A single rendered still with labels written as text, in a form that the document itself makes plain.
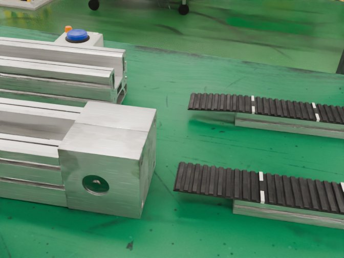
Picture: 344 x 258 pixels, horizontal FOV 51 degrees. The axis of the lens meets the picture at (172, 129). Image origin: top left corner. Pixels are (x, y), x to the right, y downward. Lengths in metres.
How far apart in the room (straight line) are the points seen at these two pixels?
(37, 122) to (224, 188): 0.25
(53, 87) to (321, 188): 0.42
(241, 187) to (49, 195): 0.23
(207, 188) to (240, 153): 0.13
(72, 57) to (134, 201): 0.32
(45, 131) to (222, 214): 0.25
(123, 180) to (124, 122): 0.07
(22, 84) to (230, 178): 0.36
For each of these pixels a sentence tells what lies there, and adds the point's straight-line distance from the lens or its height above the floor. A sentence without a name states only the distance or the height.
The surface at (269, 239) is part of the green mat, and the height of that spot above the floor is 0.78.
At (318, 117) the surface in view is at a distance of 0.61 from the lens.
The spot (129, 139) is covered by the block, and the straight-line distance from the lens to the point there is 0.41.
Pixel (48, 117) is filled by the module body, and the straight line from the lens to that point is 0.48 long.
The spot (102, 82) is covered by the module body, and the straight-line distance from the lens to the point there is 0.57.
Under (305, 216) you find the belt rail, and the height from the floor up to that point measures 0.79.
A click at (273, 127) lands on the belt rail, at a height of 0.79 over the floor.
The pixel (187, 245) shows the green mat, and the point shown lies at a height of 0.78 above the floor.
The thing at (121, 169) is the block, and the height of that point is 0.86.
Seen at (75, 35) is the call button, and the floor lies 0.85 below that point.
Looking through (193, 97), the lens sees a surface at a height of 0.81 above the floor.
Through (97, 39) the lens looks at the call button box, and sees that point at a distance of 0.75.
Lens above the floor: 1.12
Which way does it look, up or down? 36 degrees down
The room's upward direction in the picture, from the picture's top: 3 degrees clockwise
